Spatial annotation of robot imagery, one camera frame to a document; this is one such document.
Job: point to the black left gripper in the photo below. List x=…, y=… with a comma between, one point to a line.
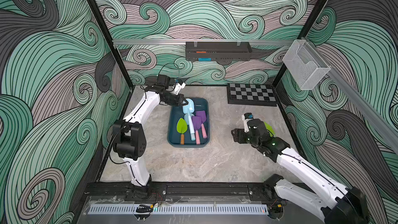
x=180, y=99

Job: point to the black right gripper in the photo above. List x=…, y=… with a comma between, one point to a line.
x=241, y=132

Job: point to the green shovel yellow handle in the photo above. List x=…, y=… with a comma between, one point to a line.
x=269, y=129

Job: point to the dark teal storage box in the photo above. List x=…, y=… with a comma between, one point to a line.
x=200, y=104

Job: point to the light blue shovel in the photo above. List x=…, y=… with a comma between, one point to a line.
x=187, y=109
x=188, y=119

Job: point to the purple shovel pink handle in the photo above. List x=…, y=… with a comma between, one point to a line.
x=203, y=119
x=197, y=125

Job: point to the green shovel brown handle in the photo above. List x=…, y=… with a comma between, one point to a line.
x=182, y=129

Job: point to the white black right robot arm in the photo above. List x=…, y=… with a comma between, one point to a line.
x=325, y=198

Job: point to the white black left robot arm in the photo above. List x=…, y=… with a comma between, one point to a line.
x=128, y=138

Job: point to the black white chessboard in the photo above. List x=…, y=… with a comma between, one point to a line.
x=247, y=94

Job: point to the white perforated strip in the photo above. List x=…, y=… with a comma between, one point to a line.
x=181, y=209

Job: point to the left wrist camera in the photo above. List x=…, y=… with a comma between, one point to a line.
x=178, y=87

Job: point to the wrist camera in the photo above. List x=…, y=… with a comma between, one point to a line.
x=178, y=87
x=245, y=118

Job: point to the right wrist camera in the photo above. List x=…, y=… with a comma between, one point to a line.
x=245, y=118

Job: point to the black wall shelf tray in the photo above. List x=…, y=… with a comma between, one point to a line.
x=224, y=53

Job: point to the clear acrylic wall holder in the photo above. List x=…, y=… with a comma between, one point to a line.
x=305, y=64

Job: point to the aluminium back rail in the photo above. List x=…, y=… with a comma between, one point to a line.
x=157, y=41

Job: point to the aluminium rail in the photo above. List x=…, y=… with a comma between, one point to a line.
x=343, y=74
x=157, y=41

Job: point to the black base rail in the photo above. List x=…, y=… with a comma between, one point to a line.
x=172, y=192

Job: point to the aluminium right rail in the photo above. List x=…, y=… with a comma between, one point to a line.
x=343, y=74

